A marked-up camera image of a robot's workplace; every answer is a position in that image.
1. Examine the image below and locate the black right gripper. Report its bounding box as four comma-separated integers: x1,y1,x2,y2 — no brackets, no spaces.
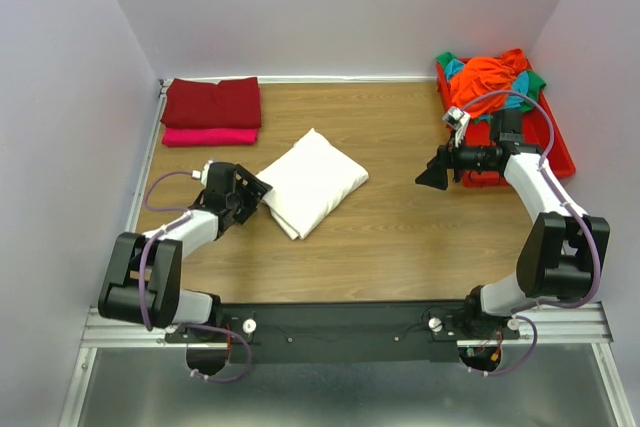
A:
415,129,496,191

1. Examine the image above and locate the white t-shirt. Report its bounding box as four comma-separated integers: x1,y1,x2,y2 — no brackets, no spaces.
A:
257,129,369,240

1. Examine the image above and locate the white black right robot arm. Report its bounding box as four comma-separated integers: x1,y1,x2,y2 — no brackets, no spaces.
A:
415,107,610,339

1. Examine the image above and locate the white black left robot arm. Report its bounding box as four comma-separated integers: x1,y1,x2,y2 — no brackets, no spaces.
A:
98,161,272,342

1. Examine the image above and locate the pink folded t-shirt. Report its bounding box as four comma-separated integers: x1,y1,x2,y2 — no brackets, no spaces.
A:
161,127,259,147

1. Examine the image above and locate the dark red folded t-shirt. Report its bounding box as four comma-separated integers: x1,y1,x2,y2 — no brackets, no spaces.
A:
161,77,262,129

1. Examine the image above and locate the orange t-shirt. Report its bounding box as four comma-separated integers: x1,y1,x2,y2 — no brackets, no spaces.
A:
447,48,532,119

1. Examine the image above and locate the teal t-shirt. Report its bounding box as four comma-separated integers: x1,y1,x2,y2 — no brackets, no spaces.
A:
445,58,534,121

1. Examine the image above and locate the red plastic bin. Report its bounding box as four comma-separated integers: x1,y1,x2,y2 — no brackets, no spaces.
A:
436,52,576,188

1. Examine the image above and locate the green t-shirt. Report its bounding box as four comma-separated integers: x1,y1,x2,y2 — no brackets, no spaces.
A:
434,49,547,113

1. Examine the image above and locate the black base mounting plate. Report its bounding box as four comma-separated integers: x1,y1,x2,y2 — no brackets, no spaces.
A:
165,300,519,364

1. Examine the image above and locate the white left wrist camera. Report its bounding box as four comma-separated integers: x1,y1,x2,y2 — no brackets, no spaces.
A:
190,162,211,186

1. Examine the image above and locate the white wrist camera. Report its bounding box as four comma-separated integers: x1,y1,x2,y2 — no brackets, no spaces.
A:
190,162,211,186
442,106,471,147

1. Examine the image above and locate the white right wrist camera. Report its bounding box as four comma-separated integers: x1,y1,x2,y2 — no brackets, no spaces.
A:
442,106,471,147

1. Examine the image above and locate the aluminium left side rail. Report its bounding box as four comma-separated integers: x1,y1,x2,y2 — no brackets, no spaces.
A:
102,78,174,308

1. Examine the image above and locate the aluminium frame rail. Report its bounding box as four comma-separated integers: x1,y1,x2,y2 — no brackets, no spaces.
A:
81,303,613,348

